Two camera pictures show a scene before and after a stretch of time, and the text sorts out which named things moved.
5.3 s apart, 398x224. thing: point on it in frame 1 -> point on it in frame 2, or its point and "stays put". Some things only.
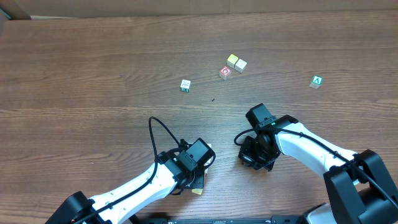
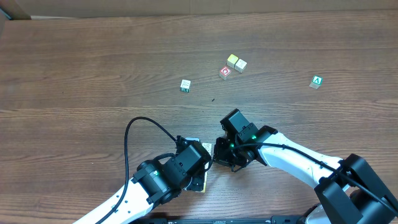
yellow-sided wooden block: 240,65 stays put
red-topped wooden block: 224,72 stays put
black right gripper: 249,157 -> 221,152
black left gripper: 199,180 stays put
